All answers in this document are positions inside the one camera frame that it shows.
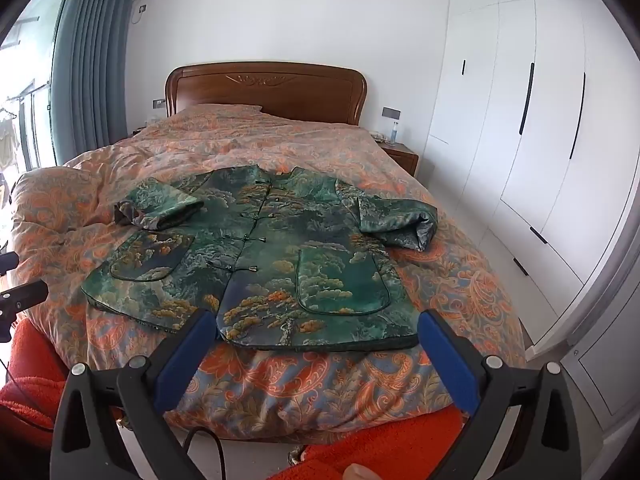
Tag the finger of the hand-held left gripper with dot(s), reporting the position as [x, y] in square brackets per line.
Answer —
[7, 262]
[22, 294]

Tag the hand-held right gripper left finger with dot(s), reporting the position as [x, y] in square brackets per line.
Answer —
[185, 360]

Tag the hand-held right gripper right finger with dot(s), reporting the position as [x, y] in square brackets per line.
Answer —
[447, 360]

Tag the green patterned jacket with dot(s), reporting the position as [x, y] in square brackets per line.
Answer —
[300, 260]

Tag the person's right hand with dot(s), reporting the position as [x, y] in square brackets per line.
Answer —
[359, 472]

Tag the hanging laundry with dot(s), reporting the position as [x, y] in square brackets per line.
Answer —
[7, 137]

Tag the orange paisley duvet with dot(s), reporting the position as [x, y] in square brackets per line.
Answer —
[325, 385]

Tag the black framed glass door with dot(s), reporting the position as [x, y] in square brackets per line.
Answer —
[40, 85]

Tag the grey blue curtain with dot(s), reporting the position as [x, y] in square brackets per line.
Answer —
[95, 60]

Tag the small white items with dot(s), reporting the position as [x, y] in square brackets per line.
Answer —
[378, 136]

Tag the clear bottle blue label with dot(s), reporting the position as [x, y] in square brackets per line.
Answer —
[395, 131]

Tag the white wardrobe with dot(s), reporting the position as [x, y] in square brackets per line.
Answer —
[525, 135]

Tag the orange paisley pillow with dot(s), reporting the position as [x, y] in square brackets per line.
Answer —
[220, 109]

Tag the wooden bed headboard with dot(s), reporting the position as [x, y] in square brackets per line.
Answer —
[300, 90]

